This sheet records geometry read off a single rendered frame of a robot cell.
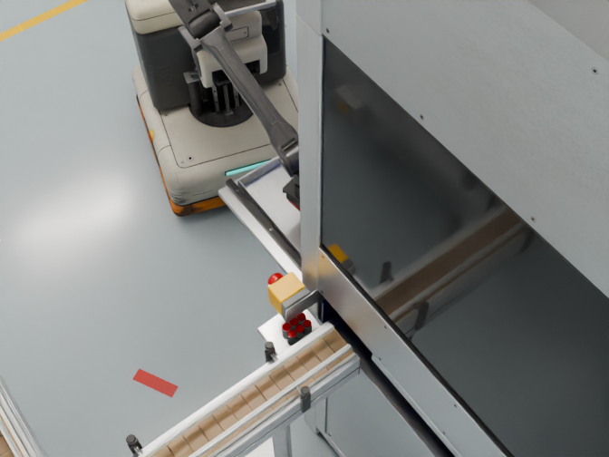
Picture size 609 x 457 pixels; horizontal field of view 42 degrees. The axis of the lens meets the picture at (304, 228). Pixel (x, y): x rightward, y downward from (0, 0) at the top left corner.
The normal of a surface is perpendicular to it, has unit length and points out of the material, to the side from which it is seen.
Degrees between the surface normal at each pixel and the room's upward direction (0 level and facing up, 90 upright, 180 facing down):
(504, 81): 90
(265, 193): 0
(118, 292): 0
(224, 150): 0
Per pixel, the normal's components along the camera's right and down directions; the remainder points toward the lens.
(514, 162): -0.80, 0.51
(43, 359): -0.01, -0.54
